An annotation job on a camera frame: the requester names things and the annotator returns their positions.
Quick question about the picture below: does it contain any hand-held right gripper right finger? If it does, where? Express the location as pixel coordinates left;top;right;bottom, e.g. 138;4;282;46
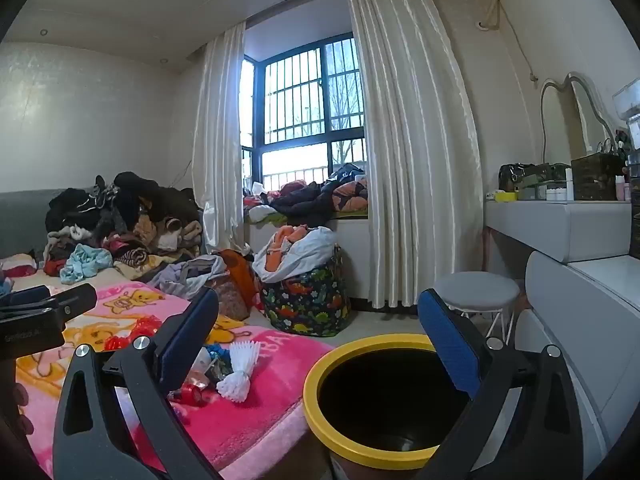
415;287;585;480

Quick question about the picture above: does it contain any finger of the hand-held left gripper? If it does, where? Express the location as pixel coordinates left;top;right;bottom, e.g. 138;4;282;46
0;283;98;320

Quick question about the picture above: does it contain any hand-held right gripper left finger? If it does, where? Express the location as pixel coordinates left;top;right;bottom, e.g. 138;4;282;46
52;287;221;480

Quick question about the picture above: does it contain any red shiny wrapper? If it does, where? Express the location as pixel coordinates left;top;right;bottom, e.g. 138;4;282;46
169;382;209;407

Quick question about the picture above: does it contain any white pleated paper bundle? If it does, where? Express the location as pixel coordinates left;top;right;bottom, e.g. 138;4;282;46
216;370;252;404
229;340;264;376

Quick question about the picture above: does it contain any yellow-rimmed black bin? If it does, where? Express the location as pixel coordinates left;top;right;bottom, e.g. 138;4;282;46
302;334;483;480

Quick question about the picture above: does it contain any person's left hand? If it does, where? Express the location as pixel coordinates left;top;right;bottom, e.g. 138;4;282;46
11;382;35;436

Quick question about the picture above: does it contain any light blue cloth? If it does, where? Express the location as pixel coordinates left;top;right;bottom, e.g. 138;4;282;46
59;244;115;285

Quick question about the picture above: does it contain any round grey stool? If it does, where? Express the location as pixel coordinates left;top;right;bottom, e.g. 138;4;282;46
432;271;522;347

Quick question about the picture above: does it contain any grey garment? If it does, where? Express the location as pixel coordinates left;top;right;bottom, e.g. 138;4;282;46
150;255;229;302

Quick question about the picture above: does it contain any orange bag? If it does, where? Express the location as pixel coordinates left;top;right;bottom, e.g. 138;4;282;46
220;249;259;307

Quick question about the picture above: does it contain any grey headboard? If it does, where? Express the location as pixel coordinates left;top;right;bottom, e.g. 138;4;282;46
0;187;98;261

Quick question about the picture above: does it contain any pink cartoon printed blanket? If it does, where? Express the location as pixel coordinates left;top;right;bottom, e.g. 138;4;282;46
0;255;336;478

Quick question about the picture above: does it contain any pile of dark clothes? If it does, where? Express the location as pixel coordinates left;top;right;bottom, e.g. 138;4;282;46
44;171;206;281

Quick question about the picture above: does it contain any dinosaur printed storage bag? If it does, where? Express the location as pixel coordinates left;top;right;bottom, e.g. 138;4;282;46
257;255;353;337

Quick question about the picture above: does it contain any white side cabinet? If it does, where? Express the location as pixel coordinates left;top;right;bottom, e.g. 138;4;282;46
515;250;640;476

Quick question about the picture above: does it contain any white and orange cloth bundle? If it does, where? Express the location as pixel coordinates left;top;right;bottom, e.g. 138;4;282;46
251;225;337;283

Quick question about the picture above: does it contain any white vanity table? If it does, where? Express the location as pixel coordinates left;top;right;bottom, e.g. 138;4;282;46
484;199;634;265

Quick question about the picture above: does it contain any clothes heap on windowsill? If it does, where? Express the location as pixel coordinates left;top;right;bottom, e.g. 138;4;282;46
243;162;369;224

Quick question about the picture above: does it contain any narrow cream curtain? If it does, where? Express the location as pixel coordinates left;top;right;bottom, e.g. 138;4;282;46
191;20;248;257

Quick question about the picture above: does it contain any wide cream curtain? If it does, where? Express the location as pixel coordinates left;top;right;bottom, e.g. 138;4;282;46
344;0;484;311

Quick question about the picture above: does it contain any dark patterned box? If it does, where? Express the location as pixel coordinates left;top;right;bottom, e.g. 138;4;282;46
571;152;625;202

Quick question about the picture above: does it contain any curvy framed mirror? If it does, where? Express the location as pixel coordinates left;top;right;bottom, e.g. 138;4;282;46
539;72;617;167

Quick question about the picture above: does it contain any barred window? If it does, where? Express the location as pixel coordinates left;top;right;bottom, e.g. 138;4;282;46
240;32;368;193

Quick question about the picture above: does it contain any clear plastic container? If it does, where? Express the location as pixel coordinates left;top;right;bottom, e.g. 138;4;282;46
612;77;640;151

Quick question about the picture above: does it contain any white wall cable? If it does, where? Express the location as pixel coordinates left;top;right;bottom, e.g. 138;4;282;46
492;0;540;82

